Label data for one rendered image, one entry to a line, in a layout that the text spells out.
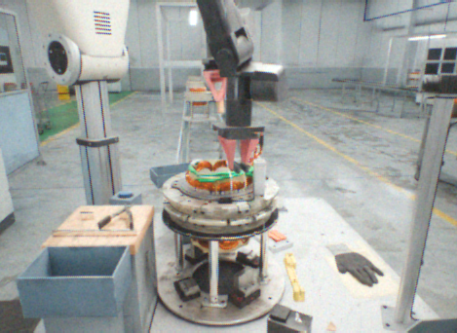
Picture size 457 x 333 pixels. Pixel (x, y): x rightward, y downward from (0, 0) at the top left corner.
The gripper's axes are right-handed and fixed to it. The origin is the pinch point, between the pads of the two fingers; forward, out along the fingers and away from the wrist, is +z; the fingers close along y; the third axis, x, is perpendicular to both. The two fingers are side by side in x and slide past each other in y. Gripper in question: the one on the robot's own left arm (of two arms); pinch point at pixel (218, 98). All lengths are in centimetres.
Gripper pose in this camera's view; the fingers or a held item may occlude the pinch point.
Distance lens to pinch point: 89.1
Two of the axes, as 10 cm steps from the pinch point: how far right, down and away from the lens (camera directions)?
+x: -9.8, 0.4, 1.8
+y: 1.8, 0.3, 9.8
